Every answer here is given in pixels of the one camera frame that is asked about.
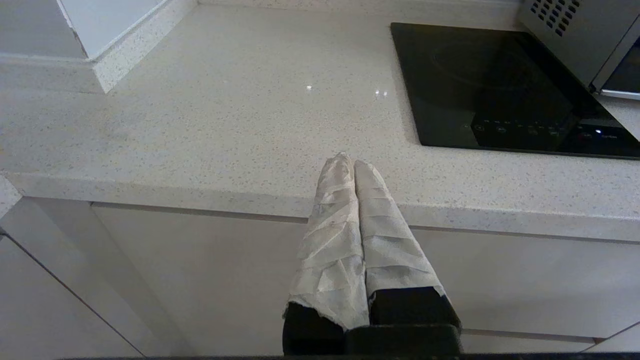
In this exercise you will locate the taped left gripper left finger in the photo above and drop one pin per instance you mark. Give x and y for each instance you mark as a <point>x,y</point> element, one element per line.
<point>330,250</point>

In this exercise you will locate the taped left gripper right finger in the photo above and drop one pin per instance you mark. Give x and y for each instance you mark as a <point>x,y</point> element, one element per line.
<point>390,250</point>

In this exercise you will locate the silver microwave oven body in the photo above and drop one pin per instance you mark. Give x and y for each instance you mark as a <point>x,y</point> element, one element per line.
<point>590,30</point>

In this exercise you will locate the white cabinet front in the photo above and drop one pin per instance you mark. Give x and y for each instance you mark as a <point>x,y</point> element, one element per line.
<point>525,345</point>
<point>200,275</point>
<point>40,320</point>

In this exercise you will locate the black induction cooktop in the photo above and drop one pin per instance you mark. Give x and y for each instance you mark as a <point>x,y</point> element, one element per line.
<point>475,85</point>

